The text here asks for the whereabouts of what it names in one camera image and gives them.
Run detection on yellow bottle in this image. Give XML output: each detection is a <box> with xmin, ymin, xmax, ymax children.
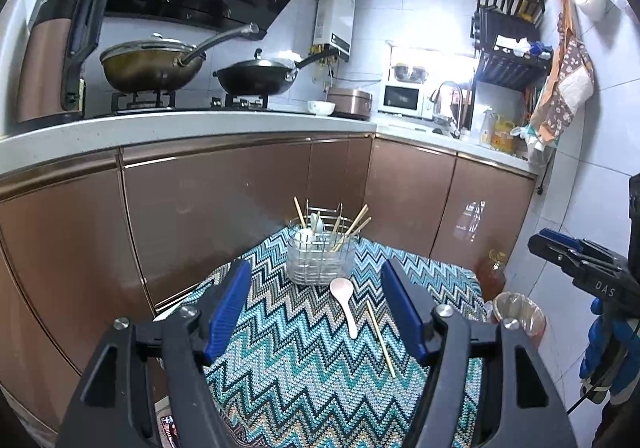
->
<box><xmin>492</xmin><ymin>117</ymin><xmax>516</xmax><ymax>151</ymax></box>

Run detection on pink spoon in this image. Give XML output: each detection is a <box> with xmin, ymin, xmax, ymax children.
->
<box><xmin>330</xmin><ymin>278</ymin><xmax>359</xmax><ymax>340</ymax></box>

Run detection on cooking oil bottle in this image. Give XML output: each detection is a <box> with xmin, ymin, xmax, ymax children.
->
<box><xmin>475</xmin><ymin>250</ymin><xmax>508</xmax><ymax>303</ymax></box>

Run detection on glass wok lid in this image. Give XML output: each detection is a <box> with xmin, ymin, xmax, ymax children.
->
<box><xmin>101</xmin><ymin>32</ymin><xmax>198</xmax><ymax>61</ymax></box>

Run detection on brown floral apron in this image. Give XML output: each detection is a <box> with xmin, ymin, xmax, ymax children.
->
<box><xmin>530</xmin><ymin>0</ymin><xmax>596</xmax><ymax>143</ymax></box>

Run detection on black dish rack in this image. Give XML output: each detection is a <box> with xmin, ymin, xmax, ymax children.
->
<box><xmin>470</xmin><ymin>0</ymin><xmax>553</xmax><ymax>129</ymax></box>

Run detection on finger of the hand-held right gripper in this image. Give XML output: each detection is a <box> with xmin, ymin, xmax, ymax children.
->
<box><xmin>528</xmin><ymin>234</ymin><xmax>623</xmax><ymax>289</ymax></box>
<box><xmin>539</xmin><ymin>228</ymin><xmax>626</xmax><ymax>269</ymax></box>

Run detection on brown kitchen base cabinets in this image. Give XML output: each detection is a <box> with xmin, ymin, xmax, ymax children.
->
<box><xmin>0</xmin><ymin>133</ymin><xmax>538</xmax><ymax>434</ymax></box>

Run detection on brown rice cooker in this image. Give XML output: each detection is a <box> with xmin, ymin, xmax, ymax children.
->
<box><xmin>327</xmin><ymin>88</ymin><xmax>373</xmax><ymax>121</ymax></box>

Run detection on trash bin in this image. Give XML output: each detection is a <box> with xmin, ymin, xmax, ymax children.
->
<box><xmin>492</xmin><ymin>292</ymin><xmax>546</xmax><ymax>349</ymax></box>

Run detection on bronze wok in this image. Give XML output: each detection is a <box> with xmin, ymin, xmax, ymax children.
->
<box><xmin>100</xmin><ymin>24</ymin><xmax>260</xmax><ymax>93</ymax></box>

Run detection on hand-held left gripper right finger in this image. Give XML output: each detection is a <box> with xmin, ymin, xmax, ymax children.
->
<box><xmin>381</xmin><ymin>258</ymin><xmax>571</xmax><ymax>448</ymax></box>

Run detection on person's right hand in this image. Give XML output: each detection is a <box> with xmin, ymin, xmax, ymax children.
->
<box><xmin>580</xmin><ymin>297</ymin><xmax>640</xmax><ymax>401</ymax></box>

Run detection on wire utensil holder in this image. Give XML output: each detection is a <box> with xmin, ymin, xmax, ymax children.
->
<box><xmin>286</xmin><ymin>198</ymin><xmax>357</xmax><ymax>285</ymax></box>

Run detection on black wok lid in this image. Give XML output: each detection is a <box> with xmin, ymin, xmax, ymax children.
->
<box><xmin>224</xmin><ymin>48</ymin><xmax>297</xmax><ymax>72</ymax></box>

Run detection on white water heater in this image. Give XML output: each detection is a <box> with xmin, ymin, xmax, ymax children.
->
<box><xmin>313</xmin><ymin>0</ymin><xmax>356</xmax><ymax>53</ymax></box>

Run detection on zigzag patterned cloth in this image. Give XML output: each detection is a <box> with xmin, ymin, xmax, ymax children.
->
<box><xmin>165</xmin><ymin>227</ymin><xmax>488</xmax><ymax>448</ymax></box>

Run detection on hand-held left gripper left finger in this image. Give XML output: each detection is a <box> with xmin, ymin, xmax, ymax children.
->
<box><xmin>56</xmin><ymin>259</ymin><xmax>252</xmax><ymax>448</ymax></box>

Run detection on steel faucet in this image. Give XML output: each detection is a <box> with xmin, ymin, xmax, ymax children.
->
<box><xmin>430</xmin><ymin>81</ymin><xmax>465</xmax><ymax>139</ymax></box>

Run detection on white microwave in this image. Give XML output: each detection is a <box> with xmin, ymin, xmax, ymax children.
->
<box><xmin>377</xmin><ymin>80</ymin><xmax>435</xmax><ymax>119</ymax></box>

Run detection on brown electric kettle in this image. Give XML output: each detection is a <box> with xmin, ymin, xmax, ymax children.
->
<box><xmin>14</xmin><ymin>0</ymin><xmax>115</xmax><ymax>125</ymax></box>

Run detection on steel bowls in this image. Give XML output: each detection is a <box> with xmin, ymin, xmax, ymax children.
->
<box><xmin>392</xmin><ymin>62</ymin><xmax>428</xmax><ymax>83</ymax></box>

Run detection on black gas stove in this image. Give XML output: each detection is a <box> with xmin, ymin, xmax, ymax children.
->
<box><xmin>82</xmin><ymin>90</ymin><xmax>311</xmax><ymax>121</ymax></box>

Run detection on black wok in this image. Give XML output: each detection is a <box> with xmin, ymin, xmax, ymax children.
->
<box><xmin>213</xmin><ymin>50</ymin><xmax>333</xmax><ymax>96</ymax></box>

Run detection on white bottle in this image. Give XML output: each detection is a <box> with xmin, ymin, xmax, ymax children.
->
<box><xmin>480</xmin><ymin>108</ymin><xmax>498</xmax><ymax>146</ymax></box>

